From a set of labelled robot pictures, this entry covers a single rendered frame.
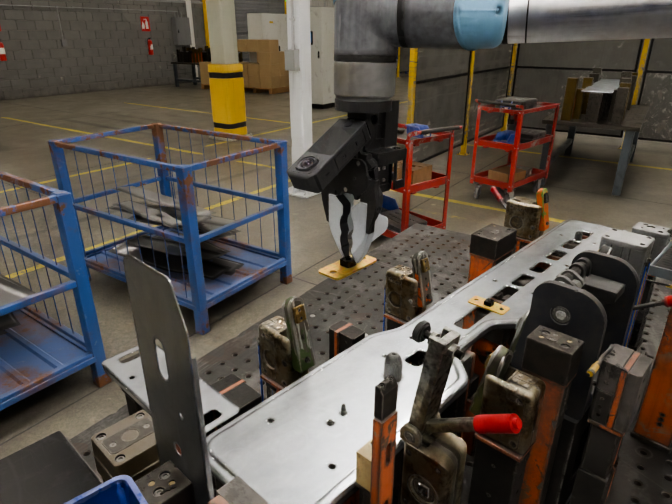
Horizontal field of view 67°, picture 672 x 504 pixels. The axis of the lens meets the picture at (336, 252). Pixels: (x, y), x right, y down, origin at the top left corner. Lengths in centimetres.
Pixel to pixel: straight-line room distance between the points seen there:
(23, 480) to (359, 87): 64
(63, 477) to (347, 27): 65
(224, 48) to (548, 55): 476
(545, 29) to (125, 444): 74
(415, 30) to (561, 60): 801
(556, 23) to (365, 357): 60
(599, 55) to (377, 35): 793
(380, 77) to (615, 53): 790
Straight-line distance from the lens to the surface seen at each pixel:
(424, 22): 60
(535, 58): 868
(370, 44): 62
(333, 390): 87
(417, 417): 70
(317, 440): 79
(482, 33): 60
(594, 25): 72
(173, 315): 51
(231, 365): 147
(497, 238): 146
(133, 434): 76
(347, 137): 61
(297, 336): 91
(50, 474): 79
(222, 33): 812
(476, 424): 66
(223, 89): 812
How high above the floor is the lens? 155
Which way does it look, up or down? 23 degrees down
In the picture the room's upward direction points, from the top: straight up
